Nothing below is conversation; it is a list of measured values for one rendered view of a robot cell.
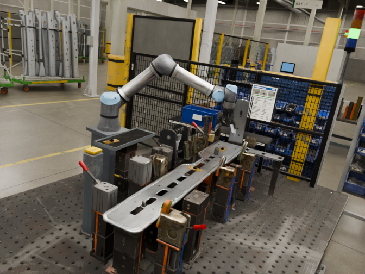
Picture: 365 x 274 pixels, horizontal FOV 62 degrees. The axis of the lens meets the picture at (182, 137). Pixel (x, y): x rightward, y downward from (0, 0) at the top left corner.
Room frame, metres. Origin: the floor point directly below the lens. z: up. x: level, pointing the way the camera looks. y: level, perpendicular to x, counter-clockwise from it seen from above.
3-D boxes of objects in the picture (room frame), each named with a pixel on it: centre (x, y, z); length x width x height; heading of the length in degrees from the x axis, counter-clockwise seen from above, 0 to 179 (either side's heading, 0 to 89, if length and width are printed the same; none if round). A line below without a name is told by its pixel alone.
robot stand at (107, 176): (1.89, 0.49, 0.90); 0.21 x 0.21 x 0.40; 56
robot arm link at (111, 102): (1.90, 0.49, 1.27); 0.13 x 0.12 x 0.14; 1
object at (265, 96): (2.52, -0.62, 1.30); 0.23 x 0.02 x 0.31; 65
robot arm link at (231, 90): (2.04, -0.28, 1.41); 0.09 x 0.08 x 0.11; 91
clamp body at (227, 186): (1.62, -0.28, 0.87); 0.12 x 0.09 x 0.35; 65
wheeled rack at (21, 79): (8.57, 4.07, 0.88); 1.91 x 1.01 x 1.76; 148
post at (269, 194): (2.04, -0.71, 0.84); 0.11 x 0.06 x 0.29; 65
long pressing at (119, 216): (1.62, -0.10, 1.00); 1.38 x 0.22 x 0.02; 155
